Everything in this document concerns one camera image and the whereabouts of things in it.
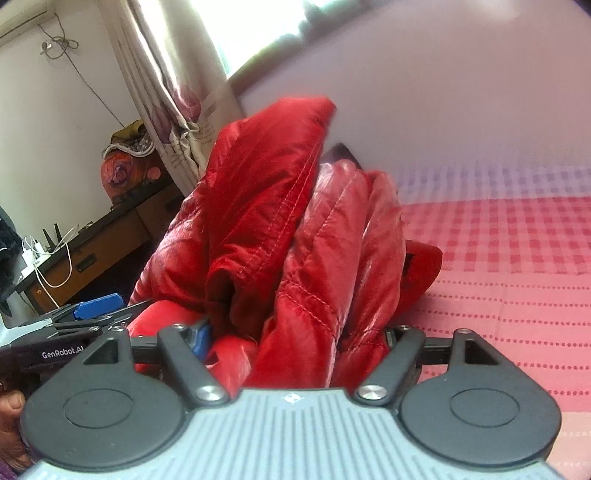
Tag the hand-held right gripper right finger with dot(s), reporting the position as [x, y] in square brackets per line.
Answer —
[406, 342]

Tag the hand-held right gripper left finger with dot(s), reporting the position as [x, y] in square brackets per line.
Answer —
[201, 340]

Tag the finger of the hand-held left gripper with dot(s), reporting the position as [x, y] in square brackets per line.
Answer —
[134, 308]
[97, 307]

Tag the red puffer jacket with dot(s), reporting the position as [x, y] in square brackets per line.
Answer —
[277, 240]

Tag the person's left hand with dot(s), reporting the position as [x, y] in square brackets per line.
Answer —
[11, 415]

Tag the wooden desk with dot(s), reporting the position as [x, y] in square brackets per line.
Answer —
[111, 235]

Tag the black router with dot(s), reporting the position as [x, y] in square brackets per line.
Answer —
[54, 240]

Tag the white charger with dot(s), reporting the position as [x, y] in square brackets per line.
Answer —
[31, 251]

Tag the dark hanging garment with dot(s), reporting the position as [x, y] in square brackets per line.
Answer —
[7, 258]

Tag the pink checkered bed sheet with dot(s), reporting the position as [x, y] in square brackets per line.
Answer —
[508, 286]

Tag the floral cloth bundle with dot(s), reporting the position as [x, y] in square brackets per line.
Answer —
[131, 166]

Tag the floral beige curtain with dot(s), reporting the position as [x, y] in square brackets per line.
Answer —
[171, 92]

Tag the white air conditioner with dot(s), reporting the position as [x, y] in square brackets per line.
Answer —
[23, 8]

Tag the bright window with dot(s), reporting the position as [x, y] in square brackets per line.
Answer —
[295, 27]

